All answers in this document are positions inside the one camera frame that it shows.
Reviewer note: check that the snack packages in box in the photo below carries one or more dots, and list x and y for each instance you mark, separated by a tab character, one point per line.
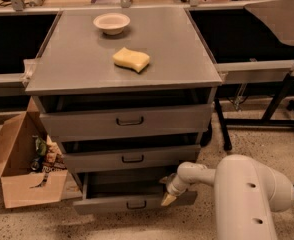
48	158

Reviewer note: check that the grey middle drawer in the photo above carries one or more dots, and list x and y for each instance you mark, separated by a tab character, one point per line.
130	158

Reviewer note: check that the white bowl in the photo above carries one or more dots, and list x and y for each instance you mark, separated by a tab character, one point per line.
111	23

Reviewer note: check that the grey drawer cabinet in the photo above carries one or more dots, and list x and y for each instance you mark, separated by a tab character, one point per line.
76	72

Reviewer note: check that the black table stand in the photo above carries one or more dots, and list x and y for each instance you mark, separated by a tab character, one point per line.
281	91

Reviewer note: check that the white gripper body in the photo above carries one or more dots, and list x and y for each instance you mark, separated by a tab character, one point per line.
172	186

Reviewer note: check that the yellow sponge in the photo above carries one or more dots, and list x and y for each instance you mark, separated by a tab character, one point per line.
131	59

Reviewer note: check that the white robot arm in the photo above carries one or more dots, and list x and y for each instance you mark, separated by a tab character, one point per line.
246	194

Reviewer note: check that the open cardboard box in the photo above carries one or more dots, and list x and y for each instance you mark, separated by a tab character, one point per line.
20	186

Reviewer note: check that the grey top drawer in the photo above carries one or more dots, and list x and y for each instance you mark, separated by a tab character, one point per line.
122	123

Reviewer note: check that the grey drawer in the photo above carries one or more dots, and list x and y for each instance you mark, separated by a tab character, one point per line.
123	190
122	123
130	158

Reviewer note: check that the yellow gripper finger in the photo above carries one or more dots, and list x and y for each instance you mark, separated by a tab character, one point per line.
168	199
167	179

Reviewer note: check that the grey bottom drawer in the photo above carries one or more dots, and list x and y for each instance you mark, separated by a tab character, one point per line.
123	190

